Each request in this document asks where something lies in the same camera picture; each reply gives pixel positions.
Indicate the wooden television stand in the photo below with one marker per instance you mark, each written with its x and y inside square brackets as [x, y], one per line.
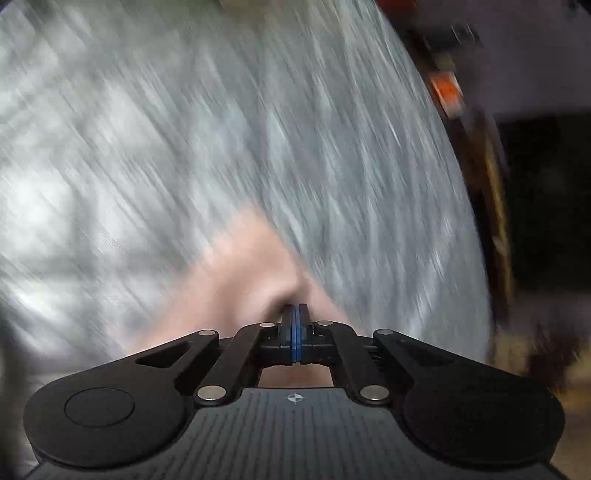
[494, 207]

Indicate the orange tissue box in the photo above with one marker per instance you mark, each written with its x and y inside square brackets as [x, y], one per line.
[445, 92]

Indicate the pink garment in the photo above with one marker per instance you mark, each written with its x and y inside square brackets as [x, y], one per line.
[231, 277]

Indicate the black television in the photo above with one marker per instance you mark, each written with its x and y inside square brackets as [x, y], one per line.
[549, 198]

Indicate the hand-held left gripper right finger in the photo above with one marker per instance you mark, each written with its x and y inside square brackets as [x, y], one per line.
[303, 332]

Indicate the grey quilted bedspread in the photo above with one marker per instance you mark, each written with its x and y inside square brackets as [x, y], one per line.
[231, 115]

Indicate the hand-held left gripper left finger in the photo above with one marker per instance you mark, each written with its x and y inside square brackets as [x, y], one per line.
[288, 332]

